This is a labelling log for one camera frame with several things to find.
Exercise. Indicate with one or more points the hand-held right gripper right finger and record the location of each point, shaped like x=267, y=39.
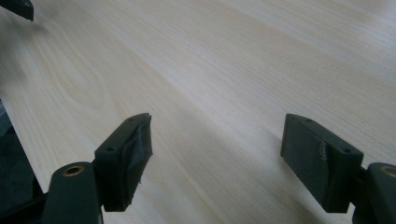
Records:
x=323, y=168

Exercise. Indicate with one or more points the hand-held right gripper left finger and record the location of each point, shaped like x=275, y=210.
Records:
x=121, y=168

